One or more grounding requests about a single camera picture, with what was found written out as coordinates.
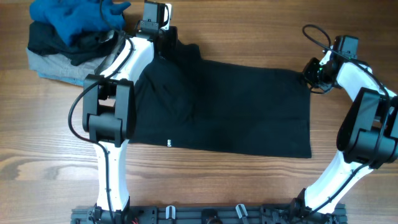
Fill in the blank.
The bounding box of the black t-shirt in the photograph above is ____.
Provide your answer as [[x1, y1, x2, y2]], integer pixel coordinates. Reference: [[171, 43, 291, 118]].
[[132, 44, 312, 158]]

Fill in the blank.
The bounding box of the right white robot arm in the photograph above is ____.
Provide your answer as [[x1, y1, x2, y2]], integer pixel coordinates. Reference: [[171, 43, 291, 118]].
[[289, 35, 397, 223]]

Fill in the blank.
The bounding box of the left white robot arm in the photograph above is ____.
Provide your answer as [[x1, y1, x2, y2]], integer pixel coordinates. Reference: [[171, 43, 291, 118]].
[[82, 26, 178, 223]]

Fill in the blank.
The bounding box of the light blue denim garment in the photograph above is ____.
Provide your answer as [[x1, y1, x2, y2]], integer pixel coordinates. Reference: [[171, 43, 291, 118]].
[[37, 42, 127, 87]]

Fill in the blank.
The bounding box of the blue crumpled garment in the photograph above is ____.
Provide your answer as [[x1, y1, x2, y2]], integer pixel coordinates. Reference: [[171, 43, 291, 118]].
[[29, 0, 131, 46]]

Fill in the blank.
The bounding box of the grey folded garment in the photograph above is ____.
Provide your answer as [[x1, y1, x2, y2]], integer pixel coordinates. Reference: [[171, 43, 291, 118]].
[[25, 29, 128, 82]]

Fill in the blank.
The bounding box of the black folded garment in pile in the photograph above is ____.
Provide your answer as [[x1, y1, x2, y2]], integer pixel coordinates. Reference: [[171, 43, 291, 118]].
[[27, 22, 119, 66]]

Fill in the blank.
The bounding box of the dark metal base rail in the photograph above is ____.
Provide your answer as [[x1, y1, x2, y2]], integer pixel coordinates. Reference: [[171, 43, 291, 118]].
[[70, 203, 348, 224]]

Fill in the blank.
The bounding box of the right white rail clip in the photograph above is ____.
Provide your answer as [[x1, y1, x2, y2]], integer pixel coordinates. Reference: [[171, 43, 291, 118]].
[[235, 203, 248, 220]]

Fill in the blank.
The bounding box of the white rail clip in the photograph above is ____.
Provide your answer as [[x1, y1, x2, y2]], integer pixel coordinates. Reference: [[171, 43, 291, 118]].
[[165, 205, 176, 220], [235, 203, 248, 220]]

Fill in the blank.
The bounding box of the left white rail clip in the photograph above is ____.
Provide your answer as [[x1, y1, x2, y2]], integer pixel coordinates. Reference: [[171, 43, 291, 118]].
[[165, 205, 176, 220]]

